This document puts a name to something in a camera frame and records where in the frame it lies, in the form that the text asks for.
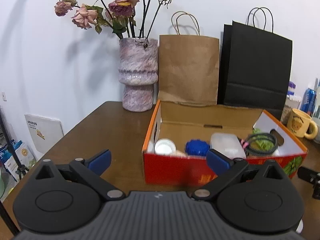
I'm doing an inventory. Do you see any clear cotton swab box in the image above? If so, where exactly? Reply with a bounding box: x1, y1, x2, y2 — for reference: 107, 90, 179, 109
210, 133, 246, 159

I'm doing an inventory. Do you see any grey braided cable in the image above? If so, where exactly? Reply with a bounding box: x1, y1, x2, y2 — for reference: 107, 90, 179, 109
243, 132, 279, 156

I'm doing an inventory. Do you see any blue bottle cap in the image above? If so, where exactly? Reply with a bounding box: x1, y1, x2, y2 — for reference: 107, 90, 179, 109
185, 139, 210, 157

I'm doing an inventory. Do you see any red pumpkin cardboard box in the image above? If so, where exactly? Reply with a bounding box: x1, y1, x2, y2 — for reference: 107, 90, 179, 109
142, 101, 308, 186

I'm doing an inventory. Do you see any white round tin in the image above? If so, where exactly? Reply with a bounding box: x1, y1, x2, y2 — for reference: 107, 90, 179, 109
154, 138, 176, 155

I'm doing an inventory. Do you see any black tripod stand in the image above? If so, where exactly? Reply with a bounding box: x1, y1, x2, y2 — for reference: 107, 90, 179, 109
0, 115, 29, 236

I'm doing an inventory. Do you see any yellow bear mug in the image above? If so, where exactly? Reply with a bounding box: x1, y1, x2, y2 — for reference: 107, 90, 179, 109
286, 108, 318, 140

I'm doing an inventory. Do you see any clear jar purple lid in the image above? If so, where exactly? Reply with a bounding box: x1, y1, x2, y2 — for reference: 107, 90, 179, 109
280, 81, 302, 125

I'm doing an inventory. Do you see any black paper bag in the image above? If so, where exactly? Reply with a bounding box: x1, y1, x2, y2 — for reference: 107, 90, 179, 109
217, 7, 293, 119

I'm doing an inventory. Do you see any blue soda can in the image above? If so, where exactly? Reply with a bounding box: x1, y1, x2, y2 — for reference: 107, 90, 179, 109
300, 88, 316, 116

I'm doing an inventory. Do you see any pink marbled vase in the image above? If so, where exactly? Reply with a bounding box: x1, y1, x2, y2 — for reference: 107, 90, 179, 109
118, 38, 158, 112

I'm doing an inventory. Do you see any brown paper bag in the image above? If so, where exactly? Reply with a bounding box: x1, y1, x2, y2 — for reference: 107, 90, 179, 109
158, 11, 220, 106

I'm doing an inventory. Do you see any dried rose bouquet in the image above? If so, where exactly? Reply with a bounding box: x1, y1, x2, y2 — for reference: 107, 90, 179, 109
54, 0, 172, 40

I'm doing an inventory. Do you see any white wall panel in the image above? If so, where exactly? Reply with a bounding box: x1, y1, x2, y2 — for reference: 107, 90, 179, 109
24, 114, 64, 154

